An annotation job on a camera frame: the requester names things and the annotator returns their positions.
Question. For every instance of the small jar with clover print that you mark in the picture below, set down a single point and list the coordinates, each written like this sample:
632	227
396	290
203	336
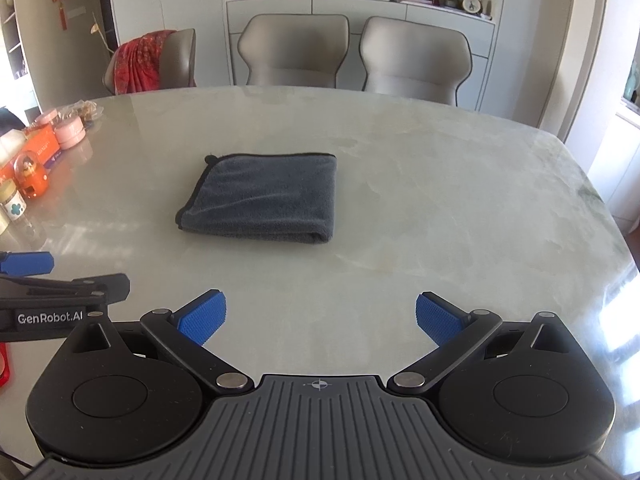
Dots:
13	202

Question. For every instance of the white branch decoration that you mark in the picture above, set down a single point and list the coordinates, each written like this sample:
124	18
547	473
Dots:
102	20

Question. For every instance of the orange box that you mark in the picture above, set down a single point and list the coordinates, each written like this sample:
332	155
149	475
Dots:
42	142

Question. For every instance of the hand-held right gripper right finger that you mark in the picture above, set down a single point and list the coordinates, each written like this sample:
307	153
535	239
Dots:
435	317

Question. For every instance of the beige dining chair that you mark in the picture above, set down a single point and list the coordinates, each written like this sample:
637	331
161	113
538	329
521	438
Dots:
182	57
415	55
292	50

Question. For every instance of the grey towel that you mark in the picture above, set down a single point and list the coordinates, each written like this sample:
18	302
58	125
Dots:
260	195

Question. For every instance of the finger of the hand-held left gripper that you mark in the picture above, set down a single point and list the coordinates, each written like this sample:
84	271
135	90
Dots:
27	263
112	287

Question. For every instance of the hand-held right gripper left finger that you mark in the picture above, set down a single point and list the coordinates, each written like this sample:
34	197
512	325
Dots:
202	317

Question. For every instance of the clear snack bag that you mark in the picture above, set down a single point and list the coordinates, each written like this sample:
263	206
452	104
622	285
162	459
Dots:
82	110

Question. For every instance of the twin-bell alarm clock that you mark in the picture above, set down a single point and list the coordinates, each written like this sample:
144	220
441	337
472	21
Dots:
471	5

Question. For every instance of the pink round container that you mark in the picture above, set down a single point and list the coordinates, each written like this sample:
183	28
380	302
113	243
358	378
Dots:
70	132
46	119

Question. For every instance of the orange toy figure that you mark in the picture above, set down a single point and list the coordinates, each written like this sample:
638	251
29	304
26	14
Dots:
30	175

